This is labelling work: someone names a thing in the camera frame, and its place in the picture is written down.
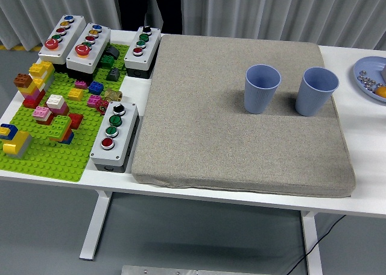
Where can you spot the blue ribbed plastic cup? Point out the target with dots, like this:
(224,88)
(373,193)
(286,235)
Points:
(310,103)
(259,100)

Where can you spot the grey-brown fabric mat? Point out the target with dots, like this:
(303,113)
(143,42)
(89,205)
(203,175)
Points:
(211,130)

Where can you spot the four-button white control box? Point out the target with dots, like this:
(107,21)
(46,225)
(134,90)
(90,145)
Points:
(126,130)
(150,46)

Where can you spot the blue toy brick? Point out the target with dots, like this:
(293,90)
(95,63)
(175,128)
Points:
(96,88)

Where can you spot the dark green toy brick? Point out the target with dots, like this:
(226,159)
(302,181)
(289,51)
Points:
(107,61)

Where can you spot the dark grey sloped brick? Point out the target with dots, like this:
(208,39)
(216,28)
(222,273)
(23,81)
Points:
(114,52)

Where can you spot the red toy brick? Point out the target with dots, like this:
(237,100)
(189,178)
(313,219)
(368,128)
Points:
(77,119)

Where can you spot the small magenta toy brick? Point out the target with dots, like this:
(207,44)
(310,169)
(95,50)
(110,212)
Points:
(80,84)

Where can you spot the yellow toy brick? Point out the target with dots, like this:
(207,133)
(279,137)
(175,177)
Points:
(75,94)

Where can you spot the five-button white control box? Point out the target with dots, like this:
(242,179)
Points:
(74,33)
(99,46)

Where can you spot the green orange blue brick stack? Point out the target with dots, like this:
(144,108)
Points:
(60,124)

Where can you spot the white table leg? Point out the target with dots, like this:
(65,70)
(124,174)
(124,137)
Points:
(96,226)
(312,245)

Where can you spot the person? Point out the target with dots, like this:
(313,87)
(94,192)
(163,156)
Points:
(129,6)

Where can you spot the grey metal plate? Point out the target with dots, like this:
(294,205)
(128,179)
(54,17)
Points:
(156,270)

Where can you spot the green toy brick baseplate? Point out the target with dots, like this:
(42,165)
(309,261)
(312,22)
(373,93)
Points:
(45,163)

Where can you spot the pink white red brick stack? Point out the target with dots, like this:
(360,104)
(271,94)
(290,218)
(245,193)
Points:
(41,112)

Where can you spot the yellow white brick stack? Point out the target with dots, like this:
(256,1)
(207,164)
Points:
(40,68)

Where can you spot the blue yellow grey brick stack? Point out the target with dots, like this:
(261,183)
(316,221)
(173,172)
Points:
(18,142)

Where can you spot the brown yellow pink brick stack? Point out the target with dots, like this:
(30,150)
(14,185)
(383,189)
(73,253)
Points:
(22,80)

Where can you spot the blue plate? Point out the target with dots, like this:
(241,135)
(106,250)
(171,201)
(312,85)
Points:
(369,65)

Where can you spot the orange fruit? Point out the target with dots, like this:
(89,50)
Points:
(381,91)

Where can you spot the yellow black floor tape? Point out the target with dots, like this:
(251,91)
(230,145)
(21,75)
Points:
(18,47)

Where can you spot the grey block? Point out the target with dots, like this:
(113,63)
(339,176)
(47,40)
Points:
(384,73)

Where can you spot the white pleated curtain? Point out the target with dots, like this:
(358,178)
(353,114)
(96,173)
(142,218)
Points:
(30,9)

